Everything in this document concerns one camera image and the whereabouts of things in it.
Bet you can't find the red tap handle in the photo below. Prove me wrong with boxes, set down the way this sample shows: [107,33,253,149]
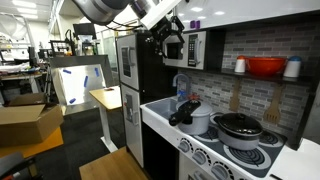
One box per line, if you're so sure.
[187,92,201,102]

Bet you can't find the white toy microwave door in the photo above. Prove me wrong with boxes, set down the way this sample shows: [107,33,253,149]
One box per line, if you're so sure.
[162,30,207,71]

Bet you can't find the grey pressure pot black handle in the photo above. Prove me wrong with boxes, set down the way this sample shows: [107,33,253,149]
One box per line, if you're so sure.
[168,99,214,136]

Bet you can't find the white shaker blue cap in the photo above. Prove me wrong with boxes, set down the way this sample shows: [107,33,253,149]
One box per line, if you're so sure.
[283,55,303,79]

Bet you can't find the grey stovetop panel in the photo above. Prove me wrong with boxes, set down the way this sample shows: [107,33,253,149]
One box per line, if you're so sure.
[182,112,289,179]

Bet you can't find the black grey chair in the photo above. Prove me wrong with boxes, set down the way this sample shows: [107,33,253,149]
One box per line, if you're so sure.
[0,151,43,180]

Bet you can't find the grey fridge door with dispenser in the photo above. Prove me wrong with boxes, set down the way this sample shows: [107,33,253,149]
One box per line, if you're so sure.
[120,83,145,168]

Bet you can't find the wooden slotted turner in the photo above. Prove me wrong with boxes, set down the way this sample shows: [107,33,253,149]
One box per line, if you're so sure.
[262,84,285,125]

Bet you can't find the black white toy kitchen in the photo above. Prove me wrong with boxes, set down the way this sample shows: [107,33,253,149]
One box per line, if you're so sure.
[115,9,320,180]

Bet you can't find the orange floor mat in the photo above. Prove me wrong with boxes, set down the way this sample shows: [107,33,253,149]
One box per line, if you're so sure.
[0,126,65,159]

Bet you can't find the grey pot with black lid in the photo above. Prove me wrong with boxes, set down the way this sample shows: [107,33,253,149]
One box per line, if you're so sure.
[213,112,264,151]

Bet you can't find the wooden floor platform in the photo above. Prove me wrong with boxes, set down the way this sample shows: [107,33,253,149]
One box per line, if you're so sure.
[78,146,150,180]

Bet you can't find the brown cardboard box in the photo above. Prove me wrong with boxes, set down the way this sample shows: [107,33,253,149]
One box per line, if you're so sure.
[0,92,65,148]

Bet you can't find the grey stove knob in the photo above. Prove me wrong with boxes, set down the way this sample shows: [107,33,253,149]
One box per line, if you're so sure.
[191,147,211,166]
[177,137,194,154]
[210,161,235,180]

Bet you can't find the blue tap handle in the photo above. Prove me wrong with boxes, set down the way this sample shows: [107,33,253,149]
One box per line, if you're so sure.
[176,88,187,99]

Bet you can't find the cluttered background desk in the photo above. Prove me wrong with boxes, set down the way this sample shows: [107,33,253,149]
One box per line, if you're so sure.
[0,61,46,101]

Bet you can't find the black monitor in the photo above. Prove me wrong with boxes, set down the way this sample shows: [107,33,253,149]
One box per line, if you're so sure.
[72,22,98,41]

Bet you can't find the silver metal panel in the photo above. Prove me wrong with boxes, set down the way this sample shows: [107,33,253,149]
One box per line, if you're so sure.
[49,54,116,116]

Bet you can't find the white glossy board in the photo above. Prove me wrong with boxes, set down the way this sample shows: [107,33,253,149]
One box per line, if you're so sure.
[173,0,320,33]

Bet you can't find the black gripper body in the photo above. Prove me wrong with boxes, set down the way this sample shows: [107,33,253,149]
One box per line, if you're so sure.
[149,16,175,45]

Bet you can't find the white shaker orange cap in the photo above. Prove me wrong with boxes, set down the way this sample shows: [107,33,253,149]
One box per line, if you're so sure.
[234,55,247,74]

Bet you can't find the grey toy faucet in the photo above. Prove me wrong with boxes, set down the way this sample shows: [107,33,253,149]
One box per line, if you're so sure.
[172,73,194,103]

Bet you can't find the wooden spatula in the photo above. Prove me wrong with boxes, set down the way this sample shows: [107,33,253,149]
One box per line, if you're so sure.
[228,79,242,113]

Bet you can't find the red plastic bowl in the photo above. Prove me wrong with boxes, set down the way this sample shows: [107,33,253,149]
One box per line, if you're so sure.
[245,56,288,76]

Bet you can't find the grey toy sink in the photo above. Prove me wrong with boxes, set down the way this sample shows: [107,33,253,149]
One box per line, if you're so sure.
[145,97,183,122]

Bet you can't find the light wooden desk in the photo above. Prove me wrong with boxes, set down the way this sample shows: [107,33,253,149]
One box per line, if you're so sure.
[88,85,123,154]

